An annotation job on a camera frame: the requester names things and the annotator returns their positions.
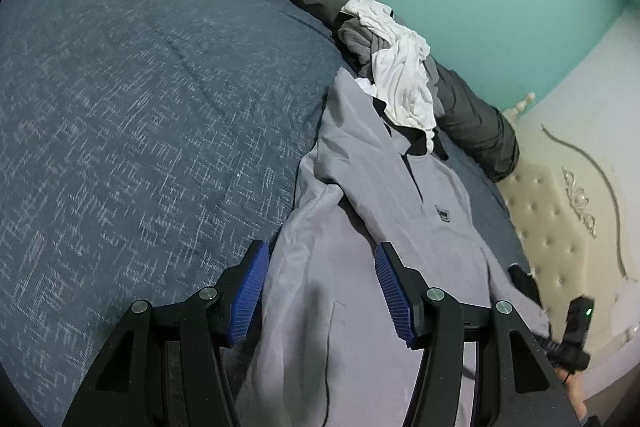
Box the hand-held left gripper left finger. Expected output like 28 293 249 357
62 238 272 427

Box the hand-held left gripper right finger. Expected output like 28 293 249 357
374 241 585 427

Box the grey jacket with black lining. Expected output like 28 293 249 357
235 67 551 427

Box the person's right forearm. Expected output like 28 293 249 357
560 369 593 423

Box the cream tufted headboard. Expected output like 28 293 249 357
492 92 640 403

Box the white garment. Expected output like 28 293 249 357
340 0 440 155

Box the blue patterned bed sheet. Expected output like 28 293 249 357
0 0 541 427

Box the dark grey garment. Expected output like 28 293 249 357
335 14 397 80

